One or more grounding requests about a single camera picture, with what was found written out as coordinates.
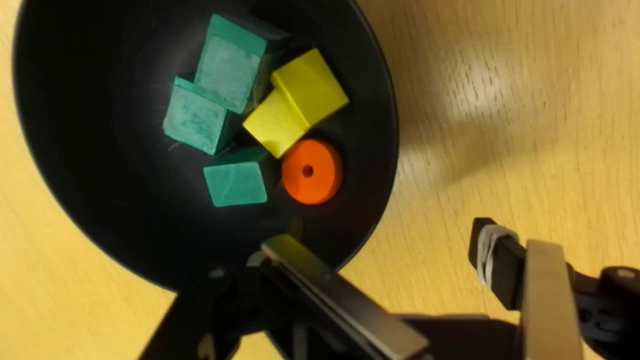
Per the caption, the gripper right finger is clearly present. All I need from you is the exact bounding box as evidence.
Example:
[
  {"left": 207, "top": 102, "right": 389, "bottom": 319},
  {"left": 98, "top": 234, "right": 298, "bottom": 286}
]
[{"left": 468, "top": 217, "right": 640, "bottom": 360}]

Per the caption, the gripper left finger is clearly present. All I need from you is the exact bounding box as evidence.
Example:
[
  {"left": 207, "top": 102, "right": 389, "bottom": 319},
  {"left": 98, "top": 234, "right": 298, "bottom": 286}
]
[{"left": 138, "top": 233, "right": 432, "bottom": 360}]

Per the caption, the black bowl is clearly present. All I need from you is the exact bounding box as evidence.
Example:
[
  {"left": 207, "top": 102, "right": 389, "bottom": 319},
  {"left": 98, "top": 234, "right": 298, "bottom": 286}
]
[{"left": 12, "top": 0, "right": 400, "bottom": 337}]

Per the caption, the orange wooden disc with hole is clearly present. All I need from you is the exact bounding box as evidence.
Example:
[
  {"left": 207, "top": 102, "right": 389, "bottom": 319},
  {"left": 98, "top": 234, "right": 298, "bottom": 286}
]
[{"left": 281, "top": 138, "right": 345, "bottom": 206}]

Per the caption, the green wooden block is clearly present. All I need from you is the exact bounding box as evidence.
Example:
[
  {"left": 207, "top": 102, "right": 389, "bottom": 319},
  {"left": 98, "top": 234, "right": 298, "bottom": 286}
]
[
  {"left": 193, "top": 13, "right": 291, "bottom": 115},
  {"left": 162, "top": 73, "right": 244, "bottom": 156},
  {"left": 202, "top": 146, "right": 274, "bottom": 208}
]

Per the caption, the yellow wooden block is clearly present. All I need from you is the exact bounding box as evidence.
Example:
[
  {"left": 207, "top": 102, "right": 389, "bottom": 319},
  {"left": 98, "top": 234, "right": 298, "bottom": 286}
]
[{"left": 242, "top": 48, "right": 350, "bottom": 159}]

